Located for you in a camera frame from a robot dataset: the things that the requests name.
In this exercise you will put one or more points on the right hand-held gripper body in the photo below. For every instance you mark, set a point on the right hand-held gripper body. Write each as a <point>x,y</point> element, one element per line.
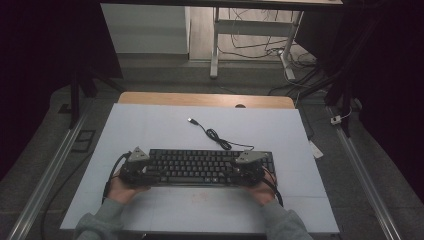
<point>251,173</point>

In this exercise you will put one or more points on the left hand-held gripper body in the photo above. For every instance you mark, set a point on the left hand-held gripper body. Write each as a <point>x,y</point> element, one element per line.
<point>132,171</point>

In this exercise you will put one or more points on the black keyboard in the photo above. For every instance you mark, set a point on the black keyboard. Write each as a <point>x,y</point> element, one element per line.
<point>196,166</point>

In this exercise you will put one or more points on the person's left hand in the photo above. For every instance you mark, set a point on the person's left hand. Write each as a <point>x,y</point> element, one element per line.
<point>121,193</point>

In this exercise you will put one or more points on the person's right hand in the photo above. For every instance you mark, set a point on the person's right hand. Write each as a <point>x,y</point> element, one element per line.
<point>263,195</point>

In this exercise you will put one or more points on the white table mat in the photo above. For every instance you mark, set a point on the white table mat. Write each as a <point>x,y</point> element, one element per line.
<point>160,126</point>

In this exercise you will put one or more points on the dark table grommet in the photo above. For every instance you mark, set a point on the dark table grommet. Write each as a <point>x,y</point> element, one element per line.
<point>240,106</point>

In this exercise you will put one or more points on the white paper tag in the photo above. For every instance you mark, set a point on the white paper tag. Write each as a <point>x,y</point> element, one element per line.
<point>316,150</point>

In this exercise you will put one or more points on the black metal stand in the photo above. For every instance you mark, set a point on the black metal stand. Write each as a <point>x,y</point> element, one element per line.
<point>345,100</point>
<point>75,100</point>

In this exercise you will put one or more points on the small white adapter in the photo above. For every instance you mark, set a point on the small white adapter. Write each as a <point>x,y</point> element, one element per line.
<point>335,120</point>

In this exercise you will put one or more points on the white cabinet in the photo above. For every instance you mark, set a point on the white cabinet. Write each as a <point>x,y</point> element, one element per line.
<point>143,30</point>

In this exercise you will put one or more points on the white-framed desk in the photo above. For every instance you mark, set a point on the white-framed desk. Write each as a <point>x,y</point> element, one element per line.
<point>248,27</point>

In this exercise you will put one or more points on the dark curtain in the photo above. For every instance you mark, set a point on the dark curtain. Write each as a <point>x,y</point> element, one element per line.
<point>390,83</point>
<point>40,50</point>

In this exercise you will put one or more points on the aluminium floor rail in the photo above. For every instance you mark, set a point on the aluminium floor rail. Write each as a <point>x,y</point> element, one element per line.
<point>43,181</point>
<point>363,176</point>

